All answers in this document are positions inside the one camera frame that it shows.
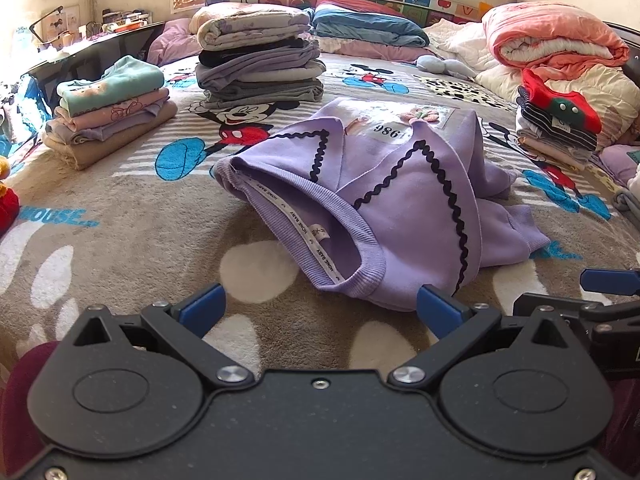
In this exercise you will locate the white quilt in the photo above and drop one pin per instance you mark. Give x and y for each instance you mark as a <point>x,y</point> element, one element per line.
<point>465,40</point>

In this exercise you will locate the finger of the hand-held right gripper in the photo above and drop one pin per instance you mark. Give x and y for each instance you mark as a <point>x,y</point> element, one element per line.
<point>610,280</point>

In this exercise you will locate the stack of grey folded clothes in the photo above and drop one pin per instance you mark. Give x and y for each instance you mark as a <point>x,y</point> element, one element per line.
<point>260,80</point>

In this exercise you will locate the lavender folded garment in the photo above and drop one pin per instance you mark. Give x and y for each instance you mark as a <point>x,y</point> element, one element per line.
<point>115,128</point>

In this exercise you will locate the blue cloth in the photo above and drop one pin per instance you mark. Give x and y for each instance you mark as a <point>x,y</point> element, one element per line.
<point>30,105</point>

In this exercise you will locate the pile of small desk items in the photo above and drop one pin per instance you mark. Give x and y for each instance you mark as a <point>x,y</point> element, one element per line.
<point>120,20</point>

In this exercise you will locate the lavender sweater with black trim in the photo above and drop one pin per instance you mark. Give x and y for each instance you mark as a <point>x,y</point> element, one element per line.
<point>400,200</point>

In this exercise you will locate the folded floral blanket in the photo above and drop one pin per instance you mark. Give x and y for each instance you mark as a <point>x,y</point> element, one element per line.
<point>240,25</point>

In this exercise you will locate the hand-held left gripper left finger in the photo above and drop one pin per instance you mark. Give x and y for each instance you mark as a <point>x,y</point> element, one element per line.
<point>202,307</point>

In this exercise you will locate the pink folded quilt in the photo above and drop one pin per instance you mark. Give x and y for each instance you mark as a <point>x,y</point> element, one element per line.
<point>550,25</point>

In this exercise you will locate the dark wooden headboard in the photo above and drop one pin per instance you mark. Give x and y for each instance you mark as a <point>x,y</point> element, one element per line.
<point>625,35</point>

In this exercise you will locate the person's maroon pants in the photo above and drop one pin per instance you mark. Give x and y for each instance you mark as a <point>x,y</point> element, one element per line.
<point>25,400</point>

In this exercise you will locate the light blue plush toy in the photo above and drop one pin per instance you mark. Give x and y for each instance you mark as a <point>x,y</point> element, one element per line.
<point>440,65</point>

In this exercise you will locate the navy striped folded garment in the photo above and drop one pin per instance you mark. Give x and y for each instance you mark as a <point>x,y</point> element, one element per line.
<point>545,120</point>

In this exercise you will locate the white folded garment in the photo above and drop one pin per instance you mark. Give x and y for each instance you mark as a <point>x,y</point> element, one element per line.
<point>524,124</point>

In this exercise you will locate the lavender pillow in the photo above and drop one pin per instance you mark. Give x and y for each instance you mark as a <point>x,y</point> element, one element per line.
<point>170,40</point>

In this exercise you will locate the red and yellow plush toy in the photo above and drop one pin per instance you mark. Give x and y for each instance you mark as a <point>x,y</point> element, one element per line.
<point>7,205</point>

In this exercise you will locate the pink floral bedding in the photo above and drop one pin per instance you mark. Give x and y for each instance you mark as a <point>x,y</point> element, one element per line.
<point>370,51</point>

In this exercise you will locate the red folded blanket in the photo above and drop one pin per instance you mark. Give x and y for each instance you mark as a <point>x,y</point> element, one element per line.
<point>350,2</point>

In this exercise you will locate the black desk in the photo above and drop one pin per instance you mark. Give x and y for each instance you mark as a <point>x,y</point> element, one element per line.
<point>90,55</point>

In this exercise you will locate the pink folded shirt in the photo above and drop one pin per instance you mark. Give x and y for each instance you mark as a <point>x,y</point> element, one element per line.
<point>125,109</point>

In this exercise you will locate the lavender patchwork cloth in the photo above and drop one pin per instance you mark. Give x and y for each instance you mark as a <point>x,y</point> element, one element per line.
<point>617,162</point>

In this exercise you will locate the beige pink folded garment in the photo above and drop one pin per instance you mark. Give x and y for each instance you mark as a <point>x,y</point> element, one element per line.
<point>550,152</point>

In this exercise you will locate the red and green sweater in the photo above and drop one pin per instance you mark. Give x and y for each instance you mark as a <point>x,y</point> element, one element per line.
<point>540,90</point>

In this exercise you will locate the cream quilt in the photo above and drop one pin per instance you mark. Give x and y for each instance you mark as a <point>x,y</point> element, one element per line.
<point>615,90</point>

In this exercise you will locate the black desk lamp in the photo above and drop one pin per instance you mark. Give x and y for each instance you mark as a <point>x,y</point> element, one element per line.
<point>45,22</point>

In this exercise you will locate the blue folded blanket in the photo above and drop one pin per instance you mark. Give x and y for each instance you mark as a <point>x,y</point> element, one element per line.
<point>370,27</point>

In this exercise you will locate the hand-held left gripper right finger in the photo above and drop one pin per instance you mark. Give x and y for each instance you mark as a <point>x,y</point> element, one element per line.
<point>440,307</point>

